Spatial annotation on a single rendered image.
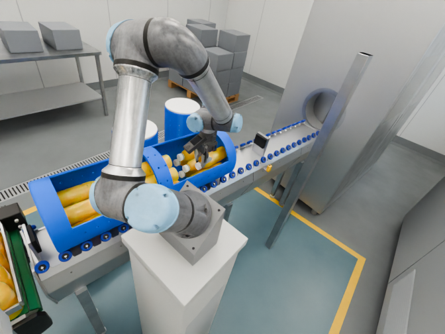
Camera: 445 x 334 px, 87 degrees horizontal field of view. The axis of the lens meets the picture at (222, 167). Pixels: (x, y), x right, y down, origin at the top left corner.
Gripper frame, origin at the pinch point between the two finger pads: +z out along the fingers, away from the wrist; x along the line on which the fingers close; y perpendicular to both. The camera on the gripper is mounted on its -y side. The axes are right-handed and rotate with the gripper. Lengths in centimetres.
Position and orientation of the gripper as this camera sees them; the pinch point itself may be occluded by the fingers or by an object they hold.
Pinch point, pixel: (198, 164)
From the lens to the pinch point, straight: 123.4
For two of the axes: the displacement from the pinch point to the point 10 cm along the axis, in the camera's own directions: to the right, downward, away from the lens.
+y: 7.4, -3.2, 5.9
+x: -6.5, -5.6, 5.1
